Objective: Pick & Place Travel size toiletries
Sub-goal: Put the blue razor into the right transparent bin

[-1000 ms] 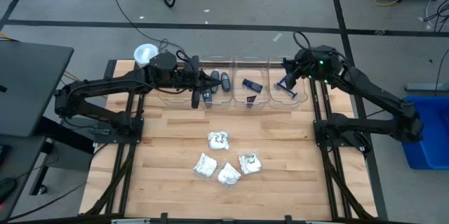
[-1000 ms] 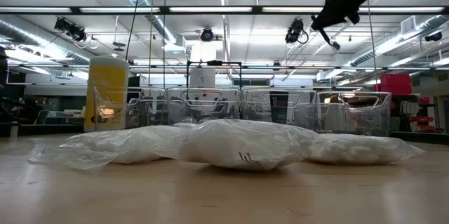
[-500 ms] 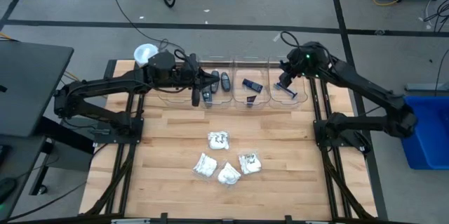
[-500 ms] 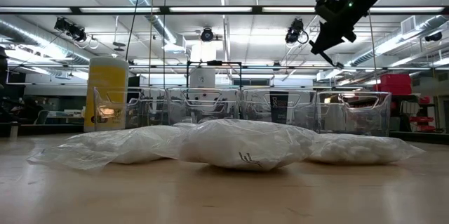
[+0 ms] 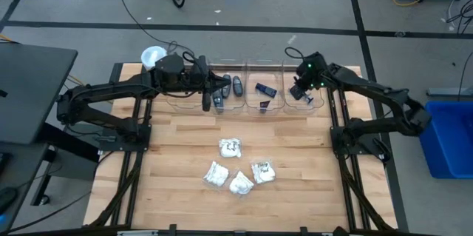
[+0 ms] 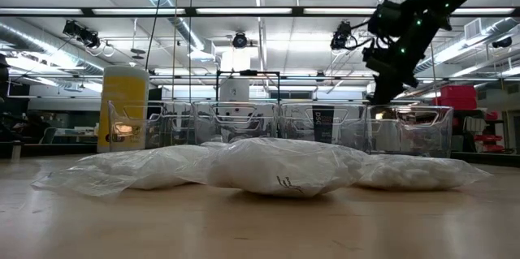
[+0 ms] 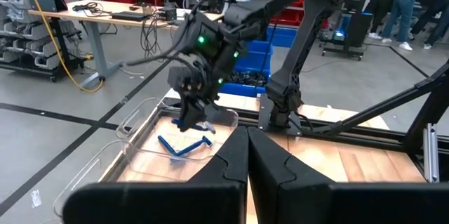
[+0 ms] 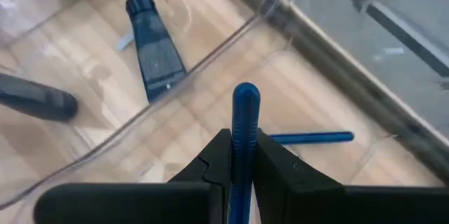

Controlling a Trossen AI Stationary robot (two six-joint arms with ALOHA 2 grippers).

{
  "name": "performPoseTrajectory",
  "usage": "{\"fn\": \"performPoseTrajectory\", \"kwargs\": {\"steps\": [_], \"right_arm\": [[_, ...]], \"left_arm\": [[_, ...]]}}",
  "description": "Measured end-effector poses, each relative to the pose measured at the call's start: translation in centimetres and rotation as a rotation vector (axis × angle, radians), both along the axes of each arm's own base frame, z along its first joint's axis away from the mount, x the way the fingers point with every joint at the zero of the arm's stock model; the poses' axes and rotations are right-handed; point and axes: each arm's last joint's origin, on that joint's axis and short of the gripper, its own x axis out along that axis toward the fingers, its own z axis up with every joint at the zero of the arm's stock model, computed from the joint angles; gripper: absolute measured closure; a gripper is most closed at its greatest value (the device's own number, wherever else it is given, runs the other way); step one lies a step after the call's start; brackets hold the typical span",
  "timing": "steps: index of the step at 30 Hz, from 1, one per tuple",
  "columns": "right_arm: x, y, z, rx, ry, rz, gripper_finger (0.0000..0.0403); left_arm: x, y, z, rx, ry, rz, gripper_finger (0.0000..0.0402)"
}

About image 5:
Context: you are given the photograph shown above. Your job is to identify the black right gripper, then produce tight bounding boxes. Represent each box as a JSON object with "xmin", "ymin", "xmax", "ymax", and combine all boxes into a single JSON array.
[{"xmin": 289, "ymin": 51, "xmax": 330, "ymax": 101}]

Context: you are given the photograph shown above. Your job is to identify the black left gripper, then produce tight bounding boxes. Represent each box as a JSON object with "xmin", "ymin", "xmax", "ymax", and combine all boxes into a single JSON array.
[{"xmin": 183, "ymin": 55, "xmax": 233, "ymax": 113}]

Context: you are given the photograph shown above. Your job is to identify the grey oval toiletry container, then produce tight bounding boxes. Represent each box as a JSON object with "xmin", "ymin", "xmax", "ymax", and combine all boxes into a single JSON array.
[
  {"xmin": 212, "ymin": 88, "xmax": 225, "ymax": 114},
  {"xmin": 232, "ymin": 75, "xmax": 244, "ymax": 98},
  {"xmin": 220, "ymin": 73, "xmax": 232, "ymax": 99}
]

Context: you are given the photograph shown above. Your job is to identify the dark blue block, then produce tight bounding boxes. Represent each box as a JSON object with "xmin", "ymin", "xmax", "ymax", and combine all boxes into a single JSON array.
[{"xmin": 254, "ymin": 82, "xmax": 278, "ymax": 99}]

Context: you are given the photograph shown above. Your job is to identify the clear vanity pack bag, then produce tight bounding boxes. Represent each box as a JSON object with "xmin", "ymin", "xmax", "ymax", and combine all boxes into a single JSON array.
[
  {"xmin": 250, "ymin": 160, "xmax": 277, "ymax": 185},
  {"xmin": 228, "ymin": 170, "xmax": 255, "ymax": 196},
  {"xmin": 202, "ymin": 160, "xmax": 230, "ymax": 189},
  {"xmin": 217, "ymin": 138, "xmax": 243, "ymax": 159}
]

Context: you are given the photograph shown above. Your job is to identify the clear plastic bin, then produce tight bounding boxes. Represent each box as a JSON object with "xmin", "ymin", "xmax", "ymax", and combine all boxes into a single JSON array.
[
  {"xmin": 282, "ymin": 58, "xmax": 326, "ymax": 115},
  {"xmin": 166, "ymin": 58, "xmax": 210, "ymax": 113},
  {"xmin": 206, "ymin": 58, "xmax": 248, "ymax": 115},
  {"xmin": 244, "ymin": 58, "xmax": 285, "ymax": 115}
]

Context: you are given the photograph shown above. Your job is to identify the yellow wipes canister white lid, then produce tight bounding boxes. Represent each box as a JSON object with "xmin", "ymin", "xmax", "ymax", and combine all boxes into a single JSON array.
[{"xmin": 140, "ymin": 45, "xmax": 168, "ymax": 71}]

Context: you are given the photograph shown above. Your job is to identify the grey metal bar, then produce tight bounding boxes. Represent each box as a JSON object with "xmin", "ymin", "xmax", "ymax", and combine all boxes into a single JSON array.
[{"xmin": 426, "ymin": 87, "xmax": 473, "ymax": 98}]

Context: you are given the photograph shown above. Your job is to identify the black desk base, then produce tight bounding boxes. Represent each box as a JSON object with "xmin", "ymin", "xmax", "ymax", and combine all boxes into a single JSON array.
[{"xmin": 31, "ymin": 121, "xmax": 103, "ymax": 207}]

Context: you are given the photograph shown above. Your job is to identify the blue plastic tote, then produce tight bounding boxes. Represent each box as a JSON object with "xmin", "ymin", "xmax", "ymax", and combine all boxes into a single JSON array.
[{"xmin": 418, "ymin": 101, "xmax": 473, "ymax": 181}]

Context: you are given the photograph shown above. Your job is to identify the black desk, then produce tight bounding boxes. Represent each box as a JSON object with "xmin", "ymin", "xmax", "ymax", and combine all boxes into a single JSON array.
[{"xmin": 0, "ymin": 43, "xmax": 79, "ymax": 145}]

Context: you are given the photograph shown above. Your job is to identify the black round object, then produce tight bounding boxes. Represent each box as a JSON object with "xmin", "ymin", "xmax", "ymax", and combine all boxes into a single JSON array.
[{"xmin": 0, "ymin": 186, "xmax": 19, "ymax": 211}]

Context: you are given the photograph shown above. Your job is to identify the black aluminium table frame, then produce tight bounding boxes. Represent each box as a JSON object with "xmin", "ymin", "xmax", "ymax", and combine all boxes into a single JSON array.
[{"xmin": 83, "ymin": 61, "xmax": 400, "ymax": 236}]

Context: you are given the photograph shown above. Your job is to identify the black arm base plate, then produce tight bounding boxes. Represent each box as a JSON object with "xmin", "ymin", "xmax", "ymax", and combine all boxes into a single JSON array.
[
  {"xmin": 330, "ymin": 127, "xmax": 387, "ymax": 155},
  {"xmin": 96, "ymin": 123, "xmax": 152, "ymax": 152}
]

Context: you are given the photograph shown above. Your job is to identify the black cable bundle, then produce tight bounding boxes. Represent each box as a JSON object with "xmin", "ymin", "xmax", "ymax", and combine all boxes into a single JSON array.
[{"xmin": 445, "ymin": 0, "xmax": 473, "ymax": 34}]

